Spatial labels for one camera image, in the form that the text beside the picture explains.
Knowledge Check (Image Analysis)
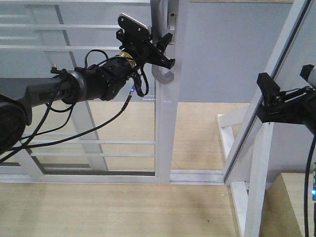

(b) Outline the grey metal door handle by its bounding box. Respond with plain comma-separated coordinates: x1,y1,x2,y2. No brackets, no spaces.
150,0,174,84

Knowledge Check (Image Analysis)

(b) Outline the silver door lock plate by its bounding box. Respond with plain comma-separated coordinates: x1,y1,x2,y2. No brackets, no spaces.
167,12,177,44

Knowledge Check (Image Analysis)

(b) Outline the white framed sliding glass door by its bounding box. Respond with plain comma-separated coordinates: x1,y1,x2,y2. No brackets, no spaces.
0,0,189,184

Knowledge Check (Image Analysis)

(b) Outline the light wooden box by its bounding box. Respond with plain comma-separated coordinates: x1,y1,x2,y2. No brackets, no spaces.
267,173,305,237

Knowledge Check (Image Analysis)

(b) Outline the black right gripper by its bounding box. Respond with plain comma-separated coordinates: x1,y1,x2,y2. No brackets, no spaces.
257,73,316,134

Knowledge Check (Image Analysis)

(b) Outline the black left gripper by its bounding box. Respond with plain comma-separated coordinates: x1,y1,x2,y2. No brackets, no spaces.
116,29,176,69

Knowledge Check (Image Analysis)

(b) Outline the aluminium floor door track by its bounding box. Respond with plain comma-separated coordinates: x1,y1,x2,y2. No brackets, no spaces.
170,170,224,186

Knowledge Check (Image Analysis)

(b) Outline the light wooden floor platform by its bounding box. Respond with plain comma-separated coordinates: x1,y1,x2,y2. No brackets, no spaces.
0,103,244,237

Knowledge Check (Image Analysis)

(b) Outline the white wooden support brace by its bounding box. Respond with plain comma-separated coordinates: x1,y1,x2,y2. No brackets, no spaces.
217,110,274,237

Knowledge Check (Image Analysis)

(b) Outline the white outer door frame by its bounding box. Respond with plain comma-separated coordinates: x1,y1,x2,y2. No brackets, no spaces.
223,0,314,184

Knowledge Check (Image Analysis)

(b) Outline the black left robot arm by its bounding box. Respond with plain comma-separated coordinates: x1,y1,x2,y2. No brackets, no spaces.
0,27,175,153

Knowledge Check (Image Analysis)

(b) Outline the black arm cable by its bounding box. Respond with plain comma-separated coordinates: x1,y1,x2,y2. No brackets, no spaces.
0,49,150,163

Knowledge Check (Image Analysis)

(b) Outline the black right side cable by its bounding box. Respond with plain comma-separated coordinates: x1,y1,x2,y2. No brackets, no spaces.
304,133,316,237

